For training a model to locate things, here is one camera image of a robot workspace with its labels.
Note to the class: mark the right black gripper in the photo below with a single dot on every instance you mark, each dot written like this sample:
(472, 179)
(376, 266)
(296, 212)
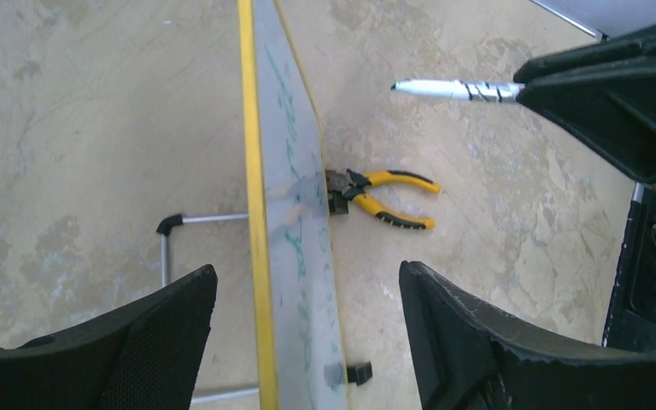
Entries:
(604, 95)

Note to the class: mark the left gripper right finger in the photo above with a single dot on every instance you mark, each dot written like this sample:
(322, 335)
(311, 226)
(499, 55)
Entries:
(469, 354)

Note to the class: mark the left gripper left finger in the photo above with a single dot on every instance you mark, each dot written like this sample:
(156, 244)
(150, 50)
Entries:
(144, 355)

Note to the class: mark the yellow framed whiteboard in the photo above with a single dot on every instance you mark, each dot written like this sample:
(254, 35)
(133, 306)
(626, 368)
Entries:
(301, 360)

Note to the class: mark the green whiteboard marker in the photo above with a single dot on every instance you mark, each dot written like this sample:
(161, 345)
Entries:
(476, 91)

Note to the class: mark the yellow handled pliers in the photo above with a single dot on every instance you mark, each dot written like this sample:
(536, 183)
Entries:
(368, 191)

